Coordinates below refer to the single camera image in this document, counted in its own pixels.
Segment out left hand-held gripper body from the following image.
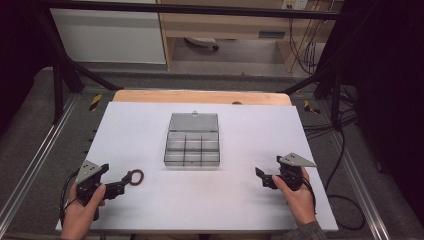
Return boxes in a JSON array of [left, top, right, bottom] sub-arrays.
[[75, 160, 117, 222]]

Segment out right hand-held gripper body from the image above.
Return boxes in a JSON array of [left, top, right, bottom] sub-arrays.
[[275, 152, 318, 192]]

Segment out brown ring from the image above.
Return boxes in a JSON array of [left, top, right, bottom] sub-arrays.
[[128, 168, 145, 187]]

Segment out person's right hand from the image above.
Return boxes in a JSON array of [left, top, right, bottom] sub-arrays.
[[271, 166, 318, 229]]

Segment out person's left hand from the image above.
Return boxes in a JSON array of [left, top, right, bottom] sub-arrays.
[[60, 182, 107, 240]]

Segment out yellow black tape strip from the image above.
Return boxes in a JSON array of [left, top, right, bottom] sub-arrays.
[[88, 93, 103, 112], [302, 99, 322, 116]]

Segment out clear plastic compartment box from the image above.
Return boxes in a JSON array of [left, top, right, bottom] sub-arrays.
[[163, 111, 221, 168]]

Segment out black metal stand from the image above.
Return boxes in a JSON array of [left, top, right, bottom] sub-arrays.
[[279, 19, 354, 131], [33, 6, 125, 125]]

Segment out dark curtain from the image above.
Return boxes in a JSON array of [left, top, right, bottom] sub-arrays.
[[336, 0, 424, 218], [0, 0, 59, 141]]

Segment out white cabinet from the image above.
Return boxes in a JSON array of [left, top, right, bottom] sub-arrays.
[[49, 7, 167, 66]]

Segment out office chair base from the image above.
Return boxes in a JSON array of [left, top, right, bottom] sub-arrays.
[[184, 36, 221, 52]]

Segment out light wooden desk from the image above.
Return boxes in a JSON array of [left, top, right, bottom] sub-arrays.
[[156, 0, 344, 72]]

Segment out white power strip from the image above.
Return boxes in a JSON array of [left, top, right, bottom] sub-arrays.
[[280, 0, 309, 11]]

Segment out left hand-held gripper black cable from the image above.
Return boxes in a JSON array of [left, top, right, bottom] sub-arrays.
[[59, 169, 82, 228]]

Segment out hand-held gripper black cable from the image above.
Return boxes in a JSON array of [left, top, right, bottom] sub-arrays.
[[59, 169, 82, 228], [300, 173, 318, 214]]

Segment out right hand-held gripper black cable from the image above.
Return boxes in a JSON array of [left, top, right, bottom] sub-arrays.
[[300, 173, 318, 214]]

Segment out aluminium rail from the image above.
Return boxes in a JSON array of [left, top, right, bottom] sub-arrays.
[[0, 93, 81, 229], [328, 131, 392, 240]]

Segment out bundle of black floor cables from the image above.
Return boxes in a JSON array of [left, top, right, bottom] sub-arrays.
[[301, 84, 359, 141]]

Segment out looped black floor cable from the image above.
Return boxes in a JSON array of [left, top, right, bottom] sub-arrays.
[[323, 128, 367, 232]]

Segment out hanging cables under desk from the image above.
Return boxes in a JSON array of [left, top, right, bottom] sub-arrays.
[[287, 13, 329, 78]]

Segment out black metal frame bar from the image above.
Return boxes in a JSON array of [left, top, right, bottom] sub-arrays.
[[39, 0, 351, 22]]

